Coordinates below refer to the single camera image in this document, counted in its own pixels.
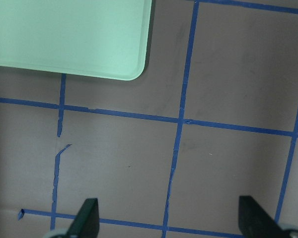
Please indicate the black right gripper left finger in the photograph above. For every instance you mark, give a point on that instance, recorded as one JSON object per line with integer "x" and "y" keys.
{"x": 86, "y": 223}

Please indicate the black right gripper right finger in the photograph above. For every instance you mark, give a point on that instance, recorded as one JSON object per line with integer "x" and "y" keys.
{"x": 254, "y": 222}

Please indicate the mint green tray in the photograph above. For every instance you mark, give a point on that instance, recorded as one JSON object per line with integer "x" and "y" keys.
{"x": 97, "y": 38}

